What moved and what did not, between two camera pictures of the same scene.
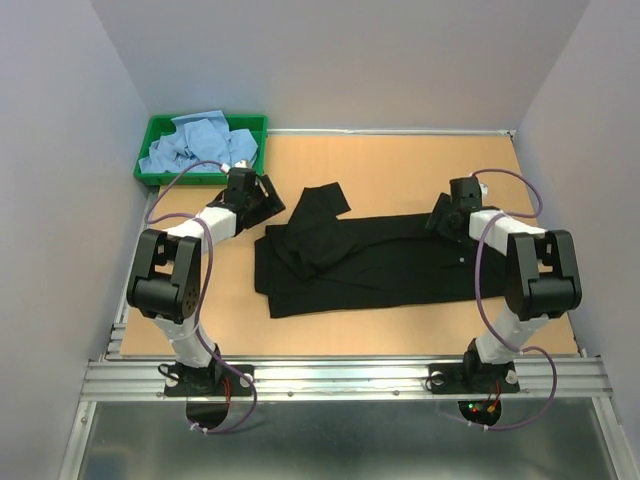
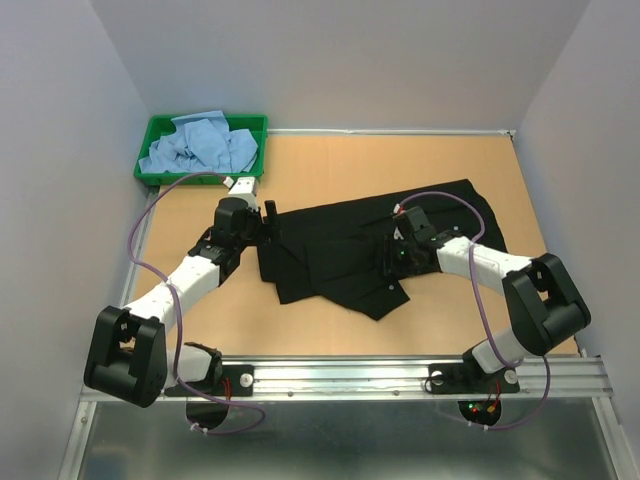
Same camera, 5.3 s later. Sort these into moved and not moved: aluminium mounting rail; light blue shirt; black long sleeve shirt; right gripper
Moved: black long sleeve shirt; right gripper
Not moved: aluminium mounting rail; light blue shirt
